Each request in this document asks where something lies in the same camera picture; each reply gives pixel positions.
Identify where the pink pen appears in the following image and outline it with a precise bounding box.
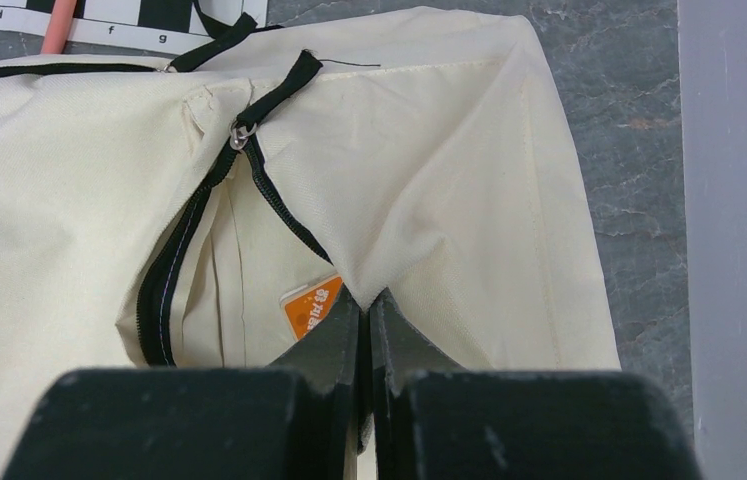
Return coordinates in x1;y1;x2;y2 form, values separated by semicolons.
40;0;77;55

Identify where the small orange triangle piece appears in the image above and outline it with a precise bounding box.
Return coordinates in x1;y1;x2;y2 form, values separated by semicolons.
279;273;343;341

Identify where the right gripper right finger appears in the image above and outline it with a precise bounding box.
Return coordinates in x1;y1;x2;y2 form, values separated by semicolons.
368;291;702;479

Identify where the cream canvas backpack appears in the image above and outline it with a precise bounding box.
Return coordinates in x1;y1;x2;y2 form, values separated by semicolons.
0;7;620;475

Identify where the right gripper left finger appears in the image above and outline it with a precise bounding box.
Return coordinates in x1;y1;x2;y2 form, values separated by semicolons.
4;290;361;479

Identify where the black white chessboard mat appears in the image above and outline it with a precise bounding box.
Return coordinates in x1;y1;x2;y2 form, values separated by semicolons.
0;0;268;54

